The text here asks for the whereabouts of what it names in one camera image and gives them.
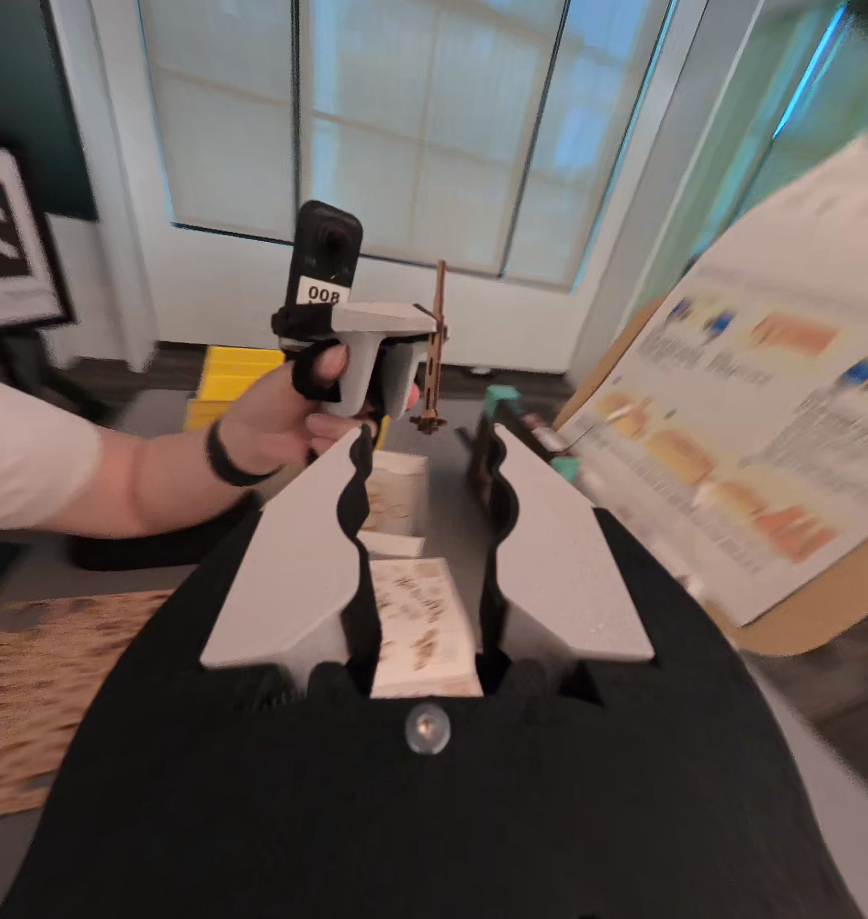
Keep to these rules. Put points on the black wristband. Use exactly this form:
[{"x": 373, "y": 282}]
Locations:
[{"x": 222, "y": 463}]

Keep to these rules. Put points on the person's left hand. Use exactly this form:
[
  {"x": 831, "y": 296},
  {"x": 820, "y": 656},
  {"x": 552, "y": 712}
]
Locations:
[{"x": 276, "y": 423}]

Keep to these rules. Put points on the slotted wooden model stick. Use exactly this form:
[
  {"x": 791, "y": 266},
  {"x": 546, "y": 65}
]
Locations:
[{"x": 437, "y": 344}]

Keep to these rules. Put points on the yellow storage bin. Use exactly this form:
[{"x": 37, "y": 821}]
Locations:
[{"x": 233, "y": 380}]

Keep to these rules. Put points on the laser-cut wooden parts sheet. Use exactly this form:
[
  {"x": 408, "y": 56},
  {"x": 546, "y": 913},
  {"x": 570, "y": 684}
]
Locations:
[{"x": 53, "y": 689}]

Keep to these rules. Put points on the printed instruction sheet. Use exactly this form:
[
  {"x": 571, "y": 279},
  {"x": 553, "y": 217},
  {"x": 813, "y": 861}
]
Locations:
[{"x": 757, "y": 402}]

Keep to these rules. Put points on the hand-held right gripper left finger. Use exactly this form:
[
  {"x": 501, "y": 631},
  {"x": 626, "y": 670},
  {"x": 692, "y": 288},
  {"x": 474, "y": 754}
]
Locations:
[{"x": 297, "y": 560}]

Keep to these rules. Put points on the black pad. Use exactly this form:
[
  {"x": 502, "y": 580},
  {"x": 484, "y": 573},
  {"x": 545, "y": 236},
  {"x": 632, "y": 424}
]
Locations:
[{"x": 154, "y": 549}]

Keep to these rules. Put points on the person's left forearm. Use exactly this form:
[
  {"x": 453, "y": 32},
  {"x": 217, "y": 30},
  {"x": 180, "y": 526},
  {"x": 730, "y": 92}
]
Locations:
[{"x": 146, "y": 481}]

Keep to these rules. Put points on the white printed card box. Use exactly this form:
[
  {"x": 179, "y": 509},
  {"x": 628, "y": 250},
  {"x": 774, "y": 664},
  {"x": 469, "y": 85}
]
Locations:
[{"x": 419, "y": 624}]

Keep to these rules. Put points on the large window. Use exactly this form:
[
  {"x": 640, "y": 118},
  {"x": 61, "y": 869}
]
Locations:
[{"x": 419, "y": 129}]

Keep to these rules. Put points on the black and white tag board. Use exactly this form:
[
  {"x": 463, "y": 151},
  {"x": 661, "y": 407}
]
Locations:
[{"x": 6, "y": 237}]

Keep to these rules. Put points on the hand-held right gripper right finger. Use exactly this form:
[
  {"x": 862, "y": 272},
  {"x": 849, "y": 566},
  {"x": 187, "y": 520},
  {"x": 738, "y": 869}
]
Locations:
[{"x": 563, "y": 567}]

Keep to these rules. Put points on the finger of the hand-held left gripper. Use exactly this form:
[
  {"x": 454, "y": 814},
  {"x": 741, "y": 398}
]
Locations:
[
  {"x": 365, "y": 319},
  {"x": 403, "y": 373}
]

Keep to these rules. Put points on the dark model kit box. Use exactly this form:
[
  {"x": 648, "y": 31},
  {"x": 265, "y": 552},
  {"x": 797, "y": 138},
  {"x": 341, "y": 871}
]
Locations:
[{"x": 531, "y": 431}]

